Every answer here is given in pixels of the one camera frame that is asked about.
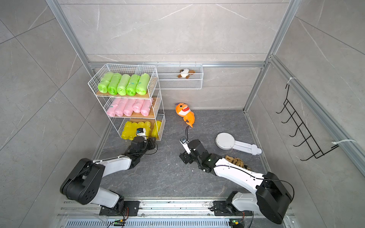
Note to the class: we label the orange shark plush toy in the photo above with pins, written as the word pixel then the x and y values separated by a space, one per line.
pixel 184 111

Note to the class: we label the green roll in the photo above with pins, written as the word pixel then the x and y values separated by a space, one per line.
pixel 121 88
pixel 142 85
pixel 104 82
pixel 112 87
pixel 132 84

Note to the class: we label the pink roll small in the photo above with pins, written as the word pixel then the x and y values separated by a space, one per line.
pixel 111 110

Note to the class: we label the white wire wall basket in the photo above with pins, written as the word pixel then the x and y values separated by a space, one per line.
pixel 175 76

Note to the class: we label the white wire three-tier shelf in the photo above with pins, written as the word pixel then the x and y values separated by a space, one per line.
pixel 131 97

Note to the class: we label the brown white plush toy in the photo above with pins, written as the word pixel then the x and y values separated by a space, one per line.
pixel 186 73

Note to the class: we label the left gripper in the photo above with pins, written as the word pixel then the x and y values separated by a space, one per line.
pixel 150 142

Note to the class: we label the brown patterned object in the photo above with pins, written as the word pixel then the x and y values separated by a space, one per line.
pixel 238 162

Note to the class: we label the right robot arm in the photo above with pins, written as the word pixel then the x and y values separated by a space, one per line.
pixel 268 194

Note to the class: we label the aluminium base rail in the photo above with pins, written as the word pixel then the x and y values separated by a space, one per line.
pixel 165 213

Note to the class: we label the white round handled brush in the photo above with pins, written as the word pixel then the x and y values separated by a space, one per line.
pixel 226 141

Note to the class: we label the black wall hook rack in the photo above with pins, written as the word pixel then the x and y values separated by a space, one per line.
pixel 302 130

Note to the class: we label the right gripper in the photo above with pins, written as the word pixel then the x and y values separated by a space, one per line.
pixel 186 157

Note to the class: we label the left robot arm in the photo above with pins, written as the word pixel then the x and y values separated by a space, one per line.
pixel 83 183

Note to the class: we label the yellow roll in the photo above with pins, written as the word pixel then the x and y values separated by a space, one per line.
pixel 147 128
pixel 156 129
pixel 126 133
pixel 140 125
pixel 133 129

